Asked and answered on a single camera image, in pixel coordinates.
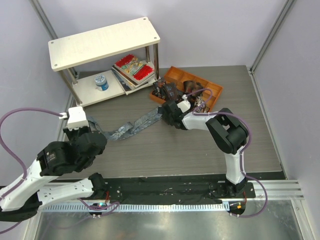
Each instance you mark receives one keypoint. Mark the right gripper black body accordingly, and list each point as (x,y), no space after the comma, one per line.
(168,119)

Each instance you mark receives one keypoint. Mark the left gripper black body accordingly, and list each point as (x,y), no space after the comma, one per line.
(76,134)

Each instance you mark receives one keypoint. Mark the grey floral tie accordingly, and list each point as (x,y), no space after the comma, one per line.
(128,129)

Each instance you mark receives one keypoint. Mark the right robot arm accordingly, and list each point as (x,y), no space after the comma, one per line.
(228,132)

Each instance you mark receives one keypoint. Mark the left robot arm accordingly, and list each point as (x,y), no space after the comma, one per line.
(28,194)

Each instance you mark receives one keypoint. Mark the brown blue floral tie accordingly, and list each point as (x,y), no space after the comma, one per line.
(171,92)

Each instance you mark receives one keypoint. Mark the cat pattern tie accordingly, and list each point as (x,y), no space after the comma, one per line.
(200,106)

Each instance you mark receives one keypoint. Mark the dark brown red tie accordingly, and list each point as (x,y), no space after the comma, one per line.
(191,86)

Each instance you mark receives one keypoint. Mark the orange wooden divided tray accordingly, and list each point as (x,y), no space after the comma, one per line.
(201,93)

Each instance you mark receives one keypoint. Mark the bottom dark cover book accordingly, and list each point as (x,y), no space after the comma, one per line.
(128,86)

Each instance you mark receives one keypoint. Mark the blue jar white lid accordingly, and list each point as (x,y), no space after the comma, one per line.
(101,82)

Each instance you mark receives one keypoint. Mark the red treehouse book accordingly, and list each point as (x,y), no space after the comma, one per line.
(133,68)

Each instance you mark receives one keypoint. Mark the white two-tier shelf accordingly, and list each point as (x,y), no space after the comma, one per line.
(101,43)

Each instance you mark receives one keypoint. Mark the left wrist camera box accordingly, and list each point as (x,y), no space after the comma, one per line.
(77,118)

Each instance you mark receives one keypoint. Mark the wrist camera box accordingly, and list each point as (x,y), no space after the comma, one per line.
(184,105)
(77,118)

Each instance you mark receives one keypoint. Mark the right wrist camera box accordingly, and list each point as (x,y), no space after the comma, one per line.
(184,105)

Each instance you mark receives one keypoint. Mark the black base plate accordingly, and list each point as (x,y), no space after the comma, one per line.
(171,190)

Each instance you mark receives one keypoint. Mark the slotted cable duct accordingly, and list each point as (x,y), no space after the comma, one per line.
(135,208)

